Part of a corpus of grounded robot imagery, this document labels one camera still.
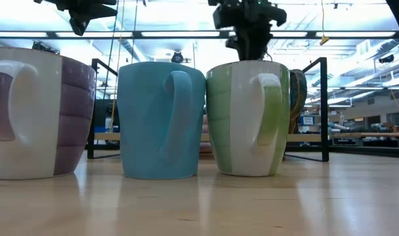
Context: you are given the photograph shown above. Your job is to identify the speckled teal brown mug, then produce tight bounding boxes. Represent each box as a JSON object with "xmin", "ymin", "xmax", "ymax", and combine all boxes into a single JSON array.
[{"xmin": 289, "ymin": 69, "xmax": 308, "ymax": 134}]

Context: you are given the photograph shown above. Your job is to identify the green and white mug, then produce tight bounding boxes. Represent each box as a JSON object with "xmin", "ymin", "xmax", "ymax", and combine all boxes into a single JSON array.
[{"xmin": 205, "ymin": 60, "xmax": 291, "ymax": 177}]

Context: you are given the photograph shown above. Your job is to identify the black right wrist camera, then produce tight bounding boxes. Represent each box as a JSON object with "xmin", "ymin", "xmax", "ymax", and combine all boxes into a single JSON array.
[{"xmin": 212, "ymin": 5, "xmax": 240, "ymax": 30}]

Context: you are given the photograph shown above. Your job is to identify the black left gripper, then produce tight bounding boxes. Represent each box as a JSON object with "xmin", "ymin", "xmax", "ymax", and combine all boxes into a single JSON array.
[{"xmin": 33, "ymin": 0, "xmax": 118, "ymax": 37}]

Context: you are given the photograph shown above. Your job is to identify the yellow hanging cable plug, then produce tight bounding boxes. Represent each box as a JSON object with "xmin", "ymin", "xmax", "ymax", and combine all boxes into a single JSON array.
[{"xmin": 319, "ymin": 0, "xmax": 331, "ymax": 46}]

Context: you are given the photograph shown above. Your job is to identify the wooden background workbench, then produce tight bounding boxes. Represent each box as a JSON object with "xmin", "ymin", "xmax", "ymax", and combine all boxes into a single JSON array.
[{"xmin": 329, "ymin": 130, "xmax": 399, "ymax": 139}]

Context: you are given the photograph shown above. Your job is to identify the purple and white mug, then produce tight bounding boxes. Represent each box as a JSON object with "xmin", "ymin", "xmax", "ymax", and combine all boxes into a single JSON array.
[{"xmin": 0, "ymin": 46, "xmax": 97, "ymax": 180}]

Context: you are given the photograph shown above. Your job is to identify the black frame wooden shelf rack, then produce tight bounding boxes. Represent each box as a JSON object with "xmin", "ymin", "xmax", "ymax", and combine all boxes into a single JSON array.
[{"xmin": 87, "ymin": 57, "xmax": 330, "ymax": 163}]

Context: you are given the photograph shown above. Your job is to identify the light blue mug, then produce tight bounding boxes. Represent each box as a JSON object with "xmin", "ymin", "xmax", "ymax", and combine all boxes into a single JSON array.
[{"xmin": 116, "ymin": 61, "xmax": 207, "ymax": 180}]

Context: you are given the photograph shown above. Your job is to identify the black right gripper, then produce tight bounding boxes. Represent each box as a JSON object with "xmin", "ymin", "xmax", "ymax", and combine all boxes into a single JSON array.
[{"xmin": 234, "ymin": 0, "xmax": 287, "ymax": 62}]

